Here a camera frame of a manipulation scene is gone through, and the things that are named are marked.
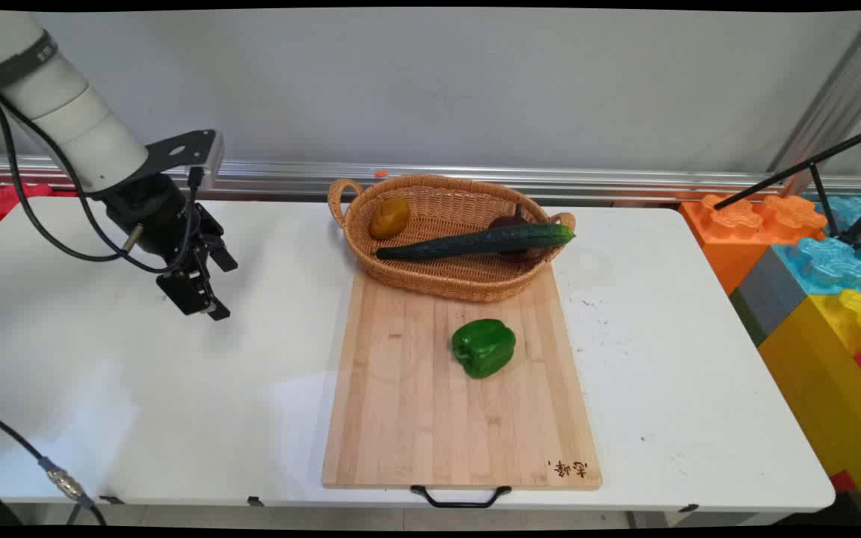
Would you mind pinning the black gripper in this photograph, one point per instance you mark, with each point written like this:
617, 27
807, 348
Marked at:
150, 213

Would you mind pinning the orange yellow round fruit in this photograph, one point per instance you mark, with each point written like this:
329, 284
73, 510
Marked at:
390, 217

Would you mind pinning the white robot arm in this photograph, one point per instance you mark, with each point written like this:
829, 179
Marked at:
64, 104

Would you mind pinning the red building blocks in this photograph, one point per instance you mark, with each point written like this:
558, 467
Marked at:
4, 200

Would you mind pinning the woven wicker basket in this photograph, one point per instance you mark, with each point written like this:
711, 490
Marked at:
453, 280

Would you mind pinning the wooden cutting board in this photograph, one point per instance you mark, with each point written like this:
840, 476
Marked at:
430, 403

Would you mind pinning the dark green cucumber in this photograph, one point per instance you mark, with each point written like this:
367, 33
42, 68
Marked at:
475, 241

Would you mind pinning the green bell pepper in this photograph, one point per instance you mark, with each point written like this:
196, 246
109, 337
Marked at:
483, 347

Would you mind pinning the dark purple vegetable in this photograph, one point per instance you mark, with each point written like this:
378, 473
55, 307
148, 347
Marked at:
507, 222

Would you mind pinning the orange giant building block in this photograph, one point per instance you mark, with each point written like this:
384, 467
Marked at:
729, 239

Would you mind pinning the grey giant building block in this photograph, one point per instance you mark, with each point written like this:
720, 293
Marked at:
770, 295

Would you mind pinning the black tripod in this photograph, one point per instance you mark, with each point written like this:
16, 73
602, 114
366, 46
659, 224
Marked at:
819, 161

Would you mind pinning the blue giant building block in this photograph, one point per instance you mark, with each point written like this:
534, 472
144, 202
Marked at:
830, 261

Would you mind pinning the yellow giant building block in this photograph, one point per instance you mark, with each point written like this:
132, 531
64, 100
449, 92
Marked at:
826, 388

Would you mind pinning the aluminium diagonal strut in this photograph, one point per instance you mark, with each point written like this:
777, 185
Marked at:
834, 93

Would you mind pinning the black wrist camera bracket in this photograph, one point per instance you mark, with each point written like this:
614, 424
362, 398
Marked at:
187, 153

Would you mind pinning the aluminium rail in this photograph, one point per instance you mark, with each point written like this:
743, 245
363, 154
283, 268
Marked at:
625, 181

